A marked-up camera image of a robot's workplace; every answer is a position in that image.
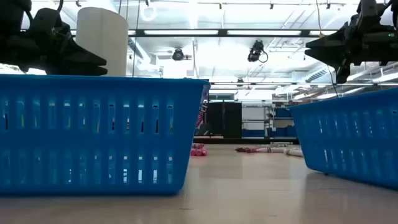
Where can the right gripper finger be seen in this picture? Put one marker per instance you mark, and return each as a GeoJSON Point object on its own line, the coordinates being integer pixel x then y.
{"type": "Point", "coordinates": [329, 40]}
{"type": "Point", "coordinates": [329, 55]}

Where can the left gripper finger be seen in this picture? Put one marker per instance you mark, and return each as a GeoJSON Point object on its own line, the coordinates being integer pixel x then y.
{"type": "Point", "coordinates": [84, 59]}
{"type": "Point", "coordinates": [77, 71]}

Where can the white crayon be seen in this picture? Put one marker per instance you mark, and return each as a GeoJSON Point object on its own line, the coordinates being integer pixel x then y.
{"type": "Point", "coordinates": [293, 152]}
{"type": "Point", "coordinates": [270, 149]}

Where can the white cylindrical lamp shade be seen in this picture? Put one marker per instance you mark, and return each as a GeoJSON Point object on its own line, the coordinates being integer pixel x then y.
{"type": "Point", "coordinates": [102, 40]}

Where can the blue slotted plastic basket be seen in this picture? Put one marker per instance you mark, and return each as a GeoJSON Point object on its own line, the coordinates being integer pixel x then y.
{"type": "Point", "coordinates": [93, 140]}
{"type": "Point", "coordinates": [351, 140]}

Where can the blue storage bin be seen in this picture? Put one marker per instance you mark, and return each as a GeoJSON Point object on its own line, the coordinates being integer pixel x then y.
{"type": "Point", "coordinates": [253, 133]}
{"type": "Point", "coordinates": [283, 112]}
{"type": "Point", "coordinates": [283, 132]}

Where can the metal shelf rack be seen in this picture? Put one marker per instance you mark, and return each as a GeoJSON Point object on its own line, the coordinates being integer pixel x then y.
{"type": "Point", "coordinates": [268, 121]}

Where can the round black ceiling fixture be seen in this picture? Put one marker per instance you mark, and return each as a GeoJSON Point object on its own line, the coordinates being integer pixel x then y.
{"type": "Point", "coordinates": [178, 54]}

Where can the black cabinet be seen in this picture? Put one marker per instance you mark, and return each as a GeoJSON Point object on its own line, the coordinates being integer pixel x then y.
{"type": "Point", "coordinates": [224, 119]}

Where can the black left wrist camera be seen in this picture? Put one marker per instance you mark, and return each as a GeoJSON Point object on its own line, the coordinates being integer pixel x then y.
{"type": "Point", "coordinates": [48, 20]}

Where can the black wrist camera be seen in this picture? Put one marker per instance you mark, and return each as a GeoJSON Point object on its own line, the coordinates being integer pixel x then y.
{"type": "Point", "coordinates": [48, 20]}
{"type": "Point", "coordinates": [367, 12]}

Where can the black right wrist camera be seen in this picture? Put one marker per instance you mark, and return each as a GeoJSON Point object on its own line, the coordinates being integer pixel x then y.
{"type": "Point", "coordinates": [367, 12]}

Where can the black overhead camera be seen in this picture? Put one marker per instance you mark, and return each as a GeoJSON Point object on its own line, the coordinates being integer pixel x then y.
{"type": "Point", "coordinates": [256, 51]}

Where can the black overhead frame beam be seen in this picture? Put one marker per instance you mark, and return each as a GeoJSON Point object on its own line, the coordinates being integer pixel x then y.
{"type": "Point", "coordinates": [222, 32]}

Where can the black metal table frame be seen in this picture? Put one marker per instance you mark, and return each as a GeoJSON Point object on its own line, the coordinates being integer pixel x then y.
{"type": "Point", "coordinates": [248, 141]}

